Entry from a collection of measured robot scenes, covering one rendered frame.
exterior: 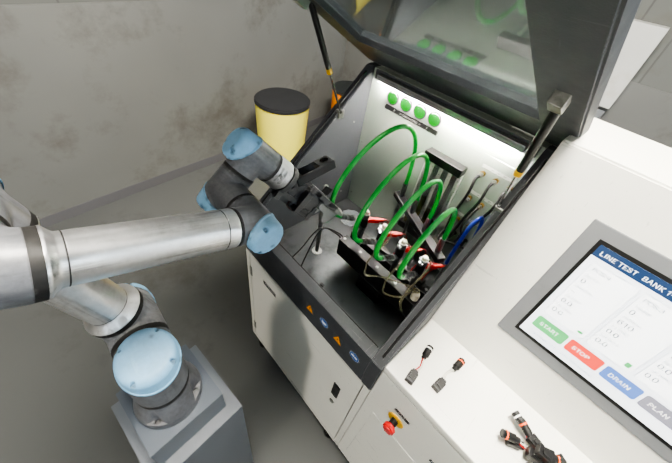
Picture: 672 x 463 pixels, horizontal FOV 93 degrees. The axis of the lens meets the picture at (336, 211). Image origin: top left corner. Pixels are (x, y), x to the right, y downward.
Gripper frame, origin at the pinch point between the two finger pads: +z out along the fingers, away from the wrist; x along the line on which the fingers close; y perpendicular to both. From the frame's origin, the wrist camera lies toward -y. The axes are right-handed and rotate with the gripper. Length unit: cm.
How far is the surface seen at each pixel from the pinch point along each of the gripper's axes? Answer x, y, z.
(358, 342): 20.3, 25.3, 20.7
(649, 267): 57, -30, 19
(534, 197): 34.9, -30.6, 11.3
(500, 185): 17, -37, 30
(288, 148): -168, -7, 72
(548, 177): 36, -35, 9
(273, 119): -166, -16, 45
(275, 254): -17.6, 26.3, 8.0
